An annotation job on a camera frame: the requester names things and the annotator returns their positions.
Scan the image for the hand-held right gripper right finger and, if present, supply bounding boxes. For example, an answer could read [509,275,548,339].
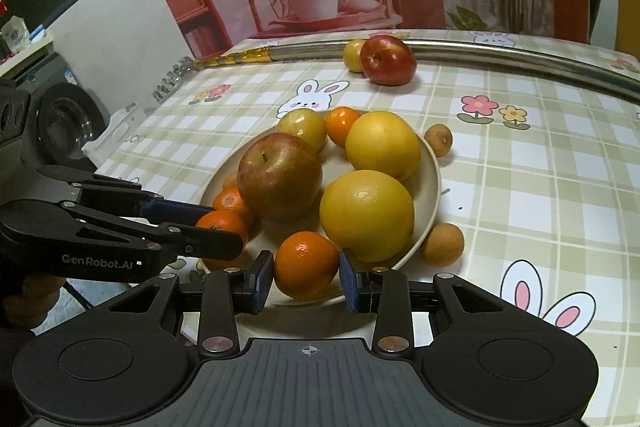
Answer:
[339,248,531,356]

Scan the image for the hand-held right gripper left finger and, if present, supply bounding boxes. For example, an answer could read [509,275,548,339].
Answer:
[85,250,275,356]

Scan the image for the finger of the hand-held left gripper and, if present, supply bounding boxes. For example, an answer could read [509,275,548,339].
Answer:
[60,202,246,259]
[37,166,216,224]

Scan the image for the yellow grapefruit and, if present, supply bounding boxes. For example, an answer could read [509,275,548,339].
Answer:
[320,170,416,263]
[345,110,421,182]

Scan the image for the large red apple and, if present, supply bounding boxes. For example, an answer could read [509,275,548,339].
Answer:
[236,132,323,223]

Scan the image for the beige round plate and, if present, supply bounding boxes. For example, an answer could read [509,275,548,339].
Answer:
[197,110,442,308]

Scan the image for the person's left hand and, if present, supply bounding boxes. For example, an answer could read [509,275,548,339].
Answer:
[2,274,57,328]

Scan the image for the brown longan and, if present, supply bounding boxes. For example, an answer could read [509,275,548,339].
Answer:
[420,223,465,267]
[424,123,454,158]

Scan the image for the grey washing machine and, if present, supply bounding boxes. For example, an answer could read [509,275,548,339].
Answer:
[27,52,111,168]

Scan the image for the checked rabbit tablecloth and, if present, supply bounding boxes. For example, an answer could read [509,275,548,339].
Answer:
[82,27,640,427]

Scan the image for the white patterned box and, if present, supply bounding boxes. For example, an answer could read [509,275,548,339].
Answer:
[0,16,28,54]

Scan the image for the small yellow plum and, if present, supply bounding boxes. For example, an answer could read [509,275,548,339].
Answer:
[343,38,368,74]

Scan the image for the small red apple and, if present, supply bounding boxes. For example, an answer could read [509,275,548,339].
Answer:
[360,34,417,86]

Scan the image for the telescopic metal rod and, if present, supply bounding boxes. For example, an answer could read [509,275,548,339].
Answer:
[150,38,640,103]

